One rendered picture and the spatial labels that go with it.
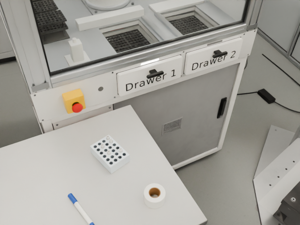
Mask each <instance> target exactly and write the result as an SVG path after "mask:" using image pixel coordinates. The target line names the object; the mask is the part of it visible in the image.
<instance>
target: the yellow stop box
mask: <svg viewBox="0 0 300 225"><path fill-rule="evenodd" d="M62 98H63V102H64V106H65V109H66V111H67V113H68V114H70V113H73V111H72V107H73V105H75V104H77V103H79V104H82V106H83V109H85V108H86V105H85V100H84V95H83V93H82V91H81V89H76V90H73V91H70V92H66V93H63V94H62Z"/></svg>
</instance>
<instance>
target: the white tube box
mask: <svg viewBox="0 0 300 225"><path fill-rule="evenodd" d="M109 137H110V139H111V138H112V137H111V136H110V135H109ZM112 139H113V138H112ZM101 144H104V148H103V149H102V148H101ZM119 148H122V147H121V146H120V145H119V144H118V143H117V142H116V141H115V140H114V139H113V143H110V142H109V140H107V139H106V137H104V138H102V139H100V140H99V141H97V142H96V143H94V144H93V145H91V146H90V149H91V153H92V154H93V155H94V156H95V157H96V158H97V159H98V160H99V161H100V163H101V164H102V165H103V166H104V167H105V168H106V169H107V170H108V171H109V172H110V173H111V174H112V173H113V172H115V171H116V170H118V169H119V168H121V167H122V166H124V165H125V164H126V163H128V162H129V161H130V155H129V154H128V153H127V152H126V151H125V150H124V149H123V148H122V152H121V153H120V152H119ZM108 150H110V151H111V154H110V155H108V154H107V151H108Z"/></svg>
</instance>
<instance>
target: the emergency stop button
mask: <svg viewBox="0 0 300 225"><path fill-rule="evenodd" d="M82 110H83V106H82V104H79V103H77V104H75V105H73V107H72V111H73V112H74V113H79V112H81V111H82Z"/></svg>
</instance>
